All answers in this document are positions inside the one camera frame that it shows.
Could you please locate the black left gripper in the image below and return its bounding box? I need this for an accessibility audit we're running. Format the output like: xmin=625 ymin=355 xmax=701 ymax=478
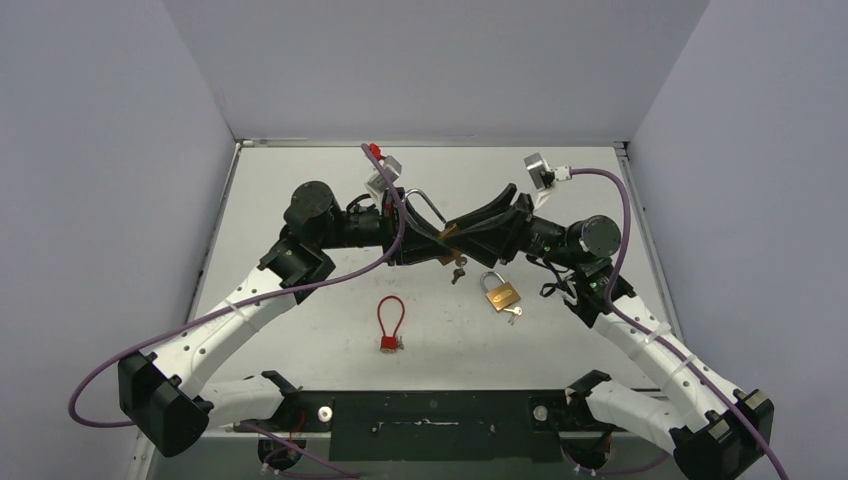
xmin=317 ymin=188 xmax=454 ymax=266

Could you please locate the brass padlock long shackle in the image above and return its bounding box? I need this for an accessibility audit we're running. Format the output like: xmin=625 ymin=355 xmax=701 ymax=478
xmin=402 ymin=188 xmax=465 ymax=268

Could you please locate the small key bunch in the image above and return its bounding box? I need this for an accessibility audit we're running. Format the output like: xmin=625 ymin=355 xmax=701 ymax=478
xmin=451 ymin=256 xmax=468 ymax=285

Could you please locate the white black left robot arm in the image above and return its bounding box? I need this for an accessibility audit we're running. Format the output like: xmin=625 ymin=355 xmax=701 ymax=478
xmin=118 ymin=181 xmax=453 ymax=457

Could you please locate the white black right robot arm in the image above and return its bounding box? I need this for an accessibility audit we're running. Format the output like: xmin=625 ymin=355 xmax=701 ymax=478
xmin=441 ymin=185 xmax=774 ymax=479

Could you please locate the brass padlock with key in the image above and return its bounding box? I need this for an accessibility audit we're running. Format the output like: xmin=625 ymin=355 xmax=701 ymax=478
xmin=479 ymin=271 xmax=523 ymax=325

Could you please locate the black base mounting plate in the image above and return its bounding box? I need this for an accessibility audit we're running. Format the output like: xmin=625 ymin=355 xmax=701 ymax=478
xmin=255 ymin=390 xmax=613 ymax=463

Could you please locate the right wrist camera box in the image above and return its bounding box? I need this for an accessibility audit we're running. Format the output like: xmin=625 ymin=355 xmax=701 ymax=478
xmin=524 ymin=152 xmax=572 ymax=209

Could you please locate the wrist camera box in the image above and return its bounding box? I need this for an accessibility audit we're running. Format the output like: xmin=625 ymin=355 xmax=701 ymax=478
xmin=524 ymin=152 xmax=572 ymax=209
xmin=365 ymin=155 xmax=403 ymax=205

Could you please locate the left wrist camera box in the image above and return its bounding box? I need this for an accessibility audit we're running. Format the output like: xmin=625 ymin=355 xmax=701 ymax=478
xmin=365 ymin=155 xmax=403 ymax=205

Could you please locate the red cable padlock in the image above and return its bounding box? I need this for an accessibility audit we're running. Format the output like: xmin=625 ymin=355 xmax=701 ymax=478
xmin=376 ymin=295 xmax=406 ymax=354

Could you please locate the aluminium table edge rail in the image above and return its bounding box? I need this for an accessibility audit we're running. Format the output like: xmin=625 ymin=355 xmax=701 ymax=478
xmin=612 ymin=141 xmax=683 ymax=339

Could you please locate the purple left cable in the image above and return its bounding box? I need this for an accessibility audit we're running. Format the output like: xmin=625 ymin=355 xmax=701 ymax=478
xmin=67 ymin=142 xmax=408 ymax=480

